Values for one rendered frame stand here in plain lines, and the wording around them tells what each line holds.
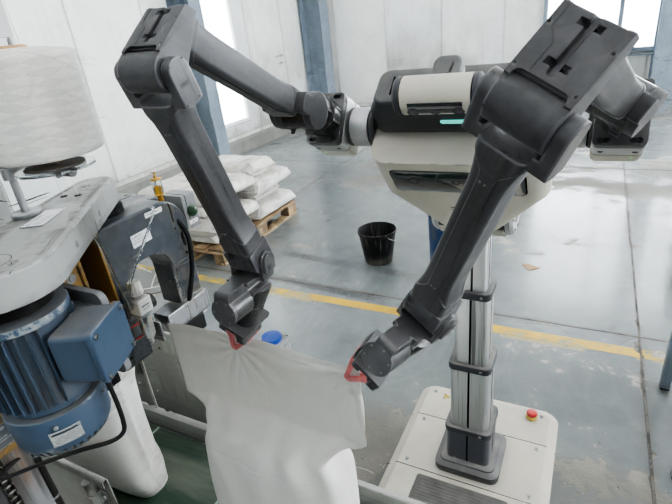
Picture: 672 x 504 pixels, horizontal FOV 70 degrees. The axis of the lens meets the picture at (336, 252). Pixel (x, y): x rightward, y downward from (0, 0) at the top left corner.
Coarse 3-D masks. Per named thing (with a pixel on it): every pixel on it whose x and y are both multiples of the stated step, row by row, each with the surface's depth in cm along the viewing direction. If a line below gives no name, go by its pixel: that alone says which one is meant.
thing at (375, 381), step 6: (378, 330) 90; (372, 336) 89; (366, 342) 88; (360, 354) 84; (354, 360) 83; (360, 360) 83; (354, 366) 83; (360, 366) 83; (366, 372) 83; (372, 378) 83; (378, 378) 84; (384, 378) 84; (372, 384) 83; (378, 384) 83
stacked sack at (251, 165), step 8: (224, 160) 452; (232, 160) 453; (240, 160) 446; (248, 160) 444; (256, 160) 444; (264, 160) 448; (272, 160) 458; (224, 168) 438; (232, 168) 436; (240, 168) 432; (248, 168) 430; (256, 168) 435; (264, 168) 444
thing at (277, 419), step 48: (192, 336) 112; (192, 384) 120; (240, 384) 111; (288, 384) 102; (336, 384) 95; (240, 432) 112; (288, 432) 107; (336, 432) 101; (240, 480) 116; (288, 480) 105; (336, 480) 105
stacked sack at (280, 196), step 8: (280, 192) 462; (288, 192) 467; (264, 200) 445; (272, 200) 448; (280, 200) 453; (288, 200) 465; (264, 208) 434; (272, 208) 443; (256, 216) 430; (264, 216) 436
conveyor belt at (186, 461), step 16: (160, 432) 177; (160, 448) 170; (176, 448) 169; (192, 448) 169; (176, 464) 163; (192, 464) 162; (208, 464) 162; (176, 480) 157; (192, 480) 156; (208, 480) 156; (128, 496) 153; (160, 496) 152; (176, 496) 151; (192, 496) 151; (208, 496) 150
